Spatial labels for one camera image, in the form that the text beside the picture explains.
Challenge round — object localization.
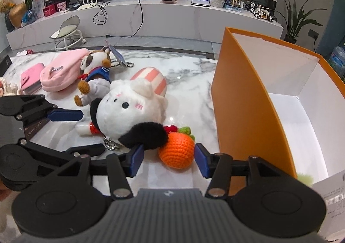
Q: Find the black power cable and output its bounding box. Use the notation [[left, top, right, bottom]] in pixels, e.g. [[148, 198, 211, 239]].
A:
[[105, 0, 163, 39]]

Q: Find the orange crochet fruit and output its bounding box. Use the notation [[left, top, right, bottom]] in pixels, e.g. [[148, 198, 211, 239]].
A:
[[158, 125, 195, 170]]

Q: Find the white stool chair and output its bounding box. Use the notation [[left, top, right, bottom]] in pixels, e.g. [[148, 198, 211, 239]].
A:
[[50, 15, 86, 51]]

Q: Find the golden vase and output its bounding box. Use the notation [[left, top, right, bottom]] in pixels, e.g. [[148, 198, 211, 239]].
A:
[[9, 3, 27, 28]]

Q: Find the white tv console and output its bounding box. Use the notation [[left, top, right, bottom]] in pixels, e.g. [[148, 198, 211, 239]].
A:
[[6, 0, 283, 50]]

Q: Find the blue water jug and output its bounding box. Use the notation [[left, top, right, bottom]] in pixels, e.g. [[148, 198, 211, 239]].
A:
[[328, 46, 345, 81]]

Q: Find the white cat plush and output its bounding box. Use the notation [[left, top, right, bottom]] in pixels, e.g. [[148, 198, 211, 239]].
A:
[[90, 67, 168, 151]]

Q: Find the pink fabric pouch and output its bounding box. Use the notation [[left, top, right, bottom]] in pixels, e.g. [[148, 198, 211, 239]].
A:
[[40, 48, 89, 92]]

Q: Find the person left hand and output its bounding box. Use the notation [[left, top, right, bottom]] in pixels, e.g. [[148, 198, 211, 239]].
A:
[[0, 180, 12, 202]]

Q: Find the orange cardboard box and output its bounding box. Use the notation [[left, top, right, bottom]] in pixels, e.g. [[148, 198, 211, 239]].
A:
[[211, 28, 344, 182]]

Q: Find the pink wallet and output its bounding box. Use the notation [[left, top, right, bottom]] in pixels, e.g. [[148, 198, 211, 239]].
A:
[[20, 63, 45, 95]]

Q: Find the clear bag with paper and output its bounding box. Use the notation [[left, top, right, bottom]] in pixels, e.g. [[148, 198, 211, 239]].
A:
[[312, 171, 345, 242]]

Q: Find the tall potted leaf plant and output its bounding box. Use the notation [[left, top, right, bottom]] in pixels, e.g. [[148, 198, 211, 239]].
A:
[[275, 0, 326, 44]]

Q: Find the red panda sailor plush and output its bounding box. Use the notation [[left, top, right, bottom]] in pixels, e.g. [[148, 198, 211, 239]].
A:
[[74, 47, 111, 107]]

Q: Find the black white toy car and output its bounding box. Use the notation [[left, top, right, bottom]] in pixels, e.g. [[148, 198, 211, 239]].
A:
[[249, 2, 277, 22]]

